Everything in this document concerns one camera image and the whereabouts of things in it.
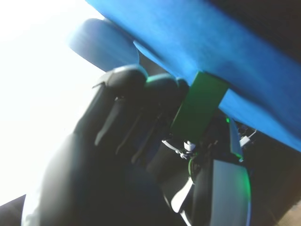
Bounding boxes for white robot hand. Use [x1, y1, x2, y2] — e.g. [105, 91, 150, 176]
[21, 65, 251, 226]

